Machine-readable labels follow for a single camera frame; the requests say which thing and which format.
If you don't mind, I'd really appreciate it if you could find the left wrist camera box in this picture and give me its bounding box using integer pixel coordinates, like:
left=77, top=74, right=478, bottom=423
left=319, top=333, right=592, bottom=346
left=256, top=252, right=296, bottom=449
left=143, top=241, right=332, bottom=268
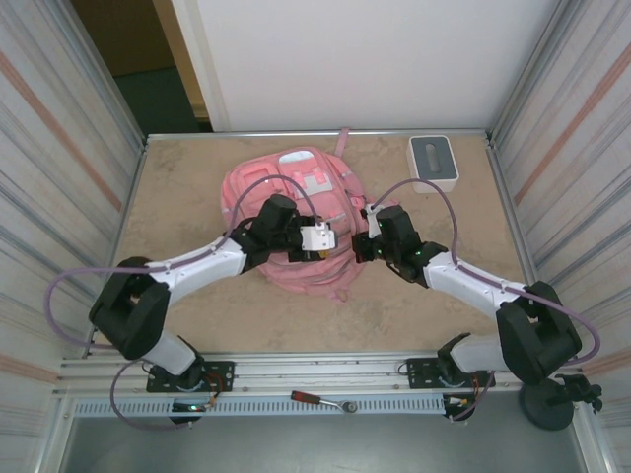
left=300, top=221, right=338, bottom=252

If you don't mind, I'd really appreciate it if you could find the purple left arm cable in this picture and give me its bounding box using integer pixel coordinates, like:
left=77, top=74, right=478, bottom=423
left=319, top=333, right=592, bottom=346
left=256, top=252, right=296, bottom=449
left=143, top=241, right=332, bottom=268
left=44, top=174, right=324, bottom=434

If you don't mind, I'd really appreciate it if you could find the ratchet wrench red handle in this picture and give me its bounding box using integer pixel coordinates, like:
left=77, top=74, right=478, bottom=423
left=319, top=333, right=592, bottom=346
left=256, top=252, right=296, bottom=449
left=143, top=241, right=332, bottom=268
left=289, top=389, right=360, bottom=414

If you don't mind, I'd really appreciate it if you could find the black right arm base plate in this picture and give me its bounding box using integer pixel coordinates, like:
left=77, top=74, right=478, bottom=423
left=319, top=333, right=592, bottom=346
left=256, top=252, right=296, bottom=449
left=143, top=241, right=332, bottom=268
left=406, top=355, right=496, bottom=390

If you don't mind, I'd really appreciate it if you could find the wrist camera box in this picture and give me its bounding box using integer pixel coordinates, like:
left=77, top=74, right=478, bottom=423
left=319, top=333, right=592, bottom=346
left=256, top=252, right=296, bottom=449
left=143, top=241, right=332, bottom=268
left=300, top=221, right=338, bottom=252
left=359, top=203, right=384, bottom=238

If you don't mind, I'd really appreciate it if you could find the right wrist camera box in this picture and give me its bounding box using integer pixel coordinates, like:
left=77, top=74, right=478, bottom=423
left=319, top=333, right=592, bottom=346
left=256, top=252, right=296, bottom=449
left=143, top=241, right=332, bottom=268
left=359, top=203, right=384, bottom=238

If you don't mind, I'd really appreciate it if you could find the aluminium mounting rail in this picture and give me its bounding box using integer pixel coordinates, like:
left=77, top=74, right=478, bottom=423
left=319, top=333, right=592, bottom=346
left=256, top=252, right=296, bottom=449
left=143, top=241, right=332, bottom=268
left=57, top=349, right=583, bottom=400

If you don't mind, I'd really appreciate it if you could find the black round clamp mount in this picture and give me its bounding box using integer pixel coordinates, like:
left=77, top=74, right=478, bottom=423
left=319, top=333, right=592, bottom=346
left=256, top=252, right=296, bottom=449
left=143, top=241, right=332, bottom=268
left=518, top=372, right=605, bottom=433

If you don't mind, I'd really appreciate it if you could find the aluminium table border rail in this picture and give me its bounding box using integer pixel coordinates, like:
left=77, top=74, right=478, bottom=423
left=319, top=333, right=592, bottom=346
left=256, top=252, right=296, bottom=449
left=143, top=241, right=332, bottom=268
left=145, top=128, right=494, bottom=149

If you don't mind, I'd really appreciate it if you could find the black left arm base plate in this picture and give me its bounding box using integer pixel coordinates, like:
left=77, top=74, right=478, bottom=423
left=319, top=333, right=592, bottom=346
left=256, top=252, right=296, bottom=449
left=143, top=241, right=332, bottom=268
left=146, top=360, right=236, bottom=394

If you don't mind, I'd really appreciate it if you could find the pink backpack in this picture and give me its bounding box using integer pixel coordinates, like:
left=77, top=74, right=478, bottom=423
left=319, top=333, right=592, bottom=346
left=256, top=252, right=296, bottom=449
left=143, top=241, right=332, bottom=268
left=220, top=126, right=376, bottom=304

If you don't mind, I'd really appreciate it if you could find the white tissue box grey top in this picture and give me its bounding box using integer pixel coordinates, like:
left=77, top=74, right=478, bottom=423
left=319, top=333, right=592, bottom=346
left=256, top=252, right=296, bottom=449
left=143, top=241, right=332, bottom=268
left=406, top=132, right=460, bottom=194

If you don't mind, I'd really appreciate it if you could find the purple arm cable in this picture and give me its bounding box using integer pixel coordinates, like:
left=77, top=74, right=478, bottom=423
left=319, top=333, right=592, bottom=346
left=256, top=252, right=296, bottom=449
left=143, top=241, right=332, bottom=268
left=44, top=174, right=324, bottom=434
left=369, top=178, right=601, bottom=424

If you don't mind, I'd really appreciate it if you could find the white door frame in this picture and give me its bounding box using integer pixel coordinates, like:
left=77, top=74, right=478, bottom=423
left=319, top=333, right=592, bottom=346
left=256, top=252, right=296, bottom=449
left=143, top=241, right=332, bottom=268
left=170, top=0, right=232, bottom=133

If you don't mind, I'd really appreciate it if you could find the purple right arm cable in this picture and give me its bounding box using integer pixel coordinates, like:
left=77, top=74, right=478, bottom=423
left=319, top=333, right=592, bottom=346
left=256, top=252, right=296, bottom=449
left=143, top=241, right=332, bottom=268
left=369, top=178, right=601, bottom=424

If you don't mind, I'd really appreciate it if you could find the slotted grey cable duct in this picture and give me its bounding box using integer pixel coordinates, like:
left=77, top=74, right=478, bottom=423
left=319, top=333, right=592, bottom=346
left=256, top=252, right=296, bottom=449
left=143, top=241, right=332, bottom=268
left=71, top=396, right=448, bottom=420

